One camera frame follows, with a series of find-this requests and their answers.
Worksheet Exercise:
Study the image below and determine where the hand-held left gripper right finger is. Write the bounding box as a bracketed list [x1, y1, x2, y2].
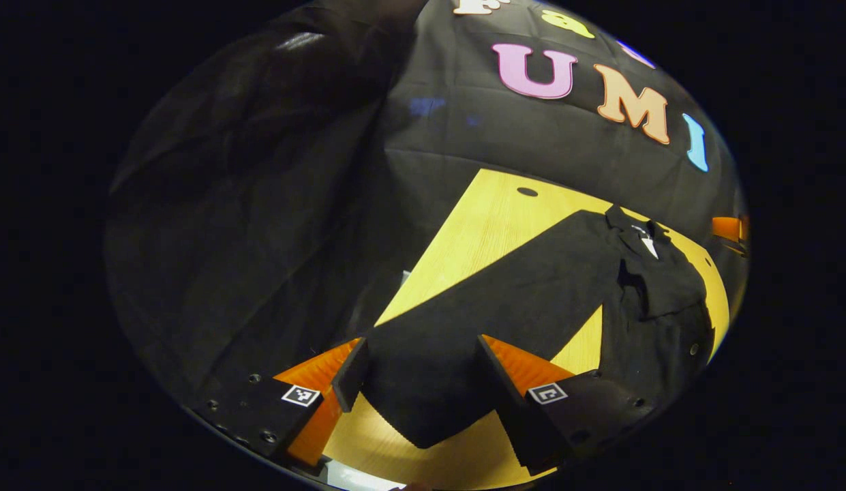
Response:
[477, 333, 655, 477]

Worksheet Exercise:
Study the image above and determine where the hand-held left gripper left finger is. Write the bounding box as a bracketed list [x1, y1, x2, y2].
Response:
[187, 336, 370, 471]

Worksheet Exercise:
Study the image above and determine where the black buttoned shirt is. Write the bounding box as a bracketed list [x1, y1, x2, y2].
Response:
[360, 205, 715, 449]

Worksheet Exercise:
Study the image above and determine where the black backdrop cloth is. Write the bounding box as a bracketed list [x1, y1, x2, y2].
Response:
[106, 0, 749, 403]

